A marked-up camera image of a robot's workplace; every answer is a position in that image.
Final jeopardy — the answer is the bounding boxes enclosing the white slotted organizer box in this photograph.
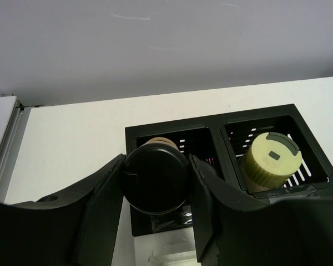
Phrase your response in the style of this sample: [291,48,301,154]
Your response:
[134,227,200,265]

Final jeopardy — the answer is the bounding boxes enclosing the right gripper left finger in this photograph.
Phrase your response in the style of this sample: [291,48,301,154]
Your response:
[0,154,125,265]

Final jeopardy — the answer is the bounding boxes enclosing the dark spice jar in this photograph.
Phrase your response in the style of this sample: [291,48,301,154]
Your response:
[143,137,179,150]
[120,144,190,215]

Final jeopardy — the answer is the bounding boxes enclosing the black slotted organizer box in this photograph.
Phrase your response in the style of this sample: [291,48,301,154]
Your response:
[125,104,333,229]

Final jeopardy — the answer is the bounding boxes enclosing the cream cap spice jar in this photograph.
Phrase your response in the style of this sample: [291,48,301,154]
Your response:
[240,132,302,194]

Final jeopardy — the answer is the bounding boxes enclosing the aluminium rail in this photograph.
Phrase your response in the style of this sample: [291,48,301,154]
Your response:
[0,94,33,202]

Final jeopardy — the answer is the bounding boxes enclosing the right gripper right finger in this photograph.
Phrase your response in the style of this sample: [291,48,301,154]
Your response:
[189,155,333,265]

